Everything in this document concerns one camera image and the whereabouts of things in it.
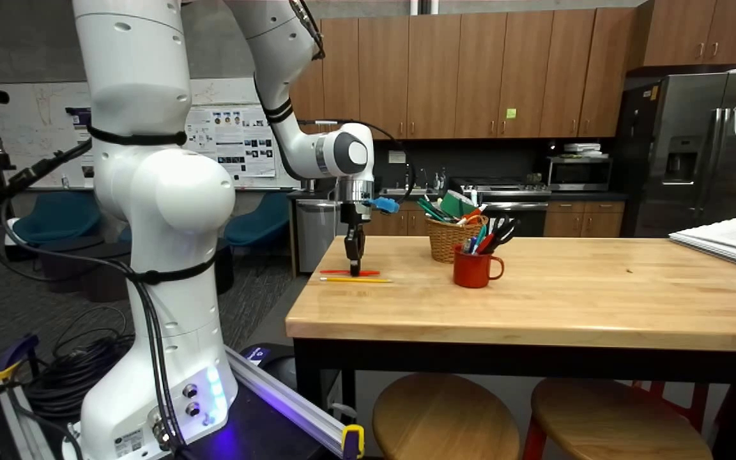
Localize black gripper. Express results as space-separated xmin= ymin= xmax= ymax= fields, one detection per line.
xmin=337 ymin=200 xmax=372 ymax=278

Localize aluminium robot base platform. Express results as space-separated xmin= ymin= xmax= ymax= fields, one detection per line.
xmin=0 ymin=342 xmax=367 ymax=460

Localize silver trash can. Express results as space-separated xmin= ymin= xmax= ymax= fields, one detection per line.
xmin=291 ymin=195 xmax=346 ymax=278

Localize brown base cabinet beside oven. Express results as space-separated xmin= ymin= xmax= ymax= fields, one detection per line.
xmin=367 ymin=198 xmax=432 ymax=241

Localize wicker basket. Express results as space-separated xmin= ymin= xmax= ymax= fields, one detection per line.
xmin=423 ymin=214 xmax=482 ymax=266

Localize blue chair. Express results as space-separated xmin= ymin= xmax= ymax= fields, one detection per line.
xmin=220 ymin=190 xmax=293 ymax=251
xmin=10 ymin=190 xmax=107 ymax=251

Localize green paper packets bundle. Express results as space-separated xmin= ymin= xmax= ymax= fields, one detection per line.
xmin=413 ymin=186 xmax=486 ymax=230

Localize red mug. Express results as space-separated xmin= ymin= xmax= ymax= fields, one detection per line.
xmin=452 ymin=245 xmax=507 ymax=292

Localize bunch of coloured markers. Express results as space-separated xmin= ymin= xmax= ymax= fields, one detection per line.
xmin=463 ymin=212 xmax=520 ymax=258

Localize whiteboard with printed sheets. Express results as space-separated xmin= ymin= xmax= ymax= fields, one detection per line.
xmin=0 ymin=78 xmax=303 ymax=195

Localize stainless steel oven range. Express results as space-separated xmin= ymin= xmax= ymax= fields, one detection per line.
xmin=477 ymin=186 xmax=548 ymax=241

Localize yellow clamp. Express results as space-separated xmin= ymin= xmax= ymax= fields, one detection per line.
xmin=337 ymin=421 xmax=367 ymax=460

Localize round wooden stool red legs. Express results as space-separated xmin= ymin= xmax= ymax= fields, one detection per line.
xmin=520 ymin=375 xmax=716 ymax=460
xmin=371 ymin=374 xmax=524 ymax=460

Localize wooden table black legs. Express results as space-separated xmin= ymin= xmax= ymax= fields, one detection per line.
xmin=284 ymin=232 xmax=736 ymax=460

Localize brown base cabinet by refrigerator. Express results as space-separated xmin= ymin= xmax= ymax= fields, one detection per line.
xmin=541 ymin=198 xmax=628 ymax=241

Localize microwave oven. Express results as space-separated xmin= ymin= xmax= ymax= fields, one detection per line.
xmin=543 ymin=153 xmax=615 ymax=195

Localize stainless steel refrigerator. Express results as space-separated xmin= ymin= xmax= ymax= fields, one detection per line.
xmin=613 ymin=69 xmax=736 ymax=241

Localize white paper stack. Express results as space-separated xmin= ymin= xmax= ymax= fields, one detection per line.
xmin=667 ymin=212 xmax=736 ymax=277

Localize brown cabinet above refrigerator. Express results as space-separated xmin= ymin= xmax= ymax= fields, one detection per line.
xmin=625 ymin=0 xmax=736 ymax=74

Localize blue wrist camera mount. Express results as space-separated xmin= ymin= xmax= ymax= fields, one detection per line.
xmin=364 ymin=195 xmax=404 ymax=217

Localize long brown wall cabinets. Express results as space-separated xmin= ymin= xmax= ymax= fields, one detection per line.
xmin=288 ymin=6 xmax=638 ymax=143

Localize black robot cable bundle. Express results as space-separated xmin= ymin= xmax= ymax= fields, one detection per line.
xmin=0 ymin=139 xmax=183 ymax=450

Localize coiled black cables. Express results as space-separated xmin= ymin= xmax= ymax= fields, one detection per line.
xmin=22 ymin=329 xmax=132 ymax=421

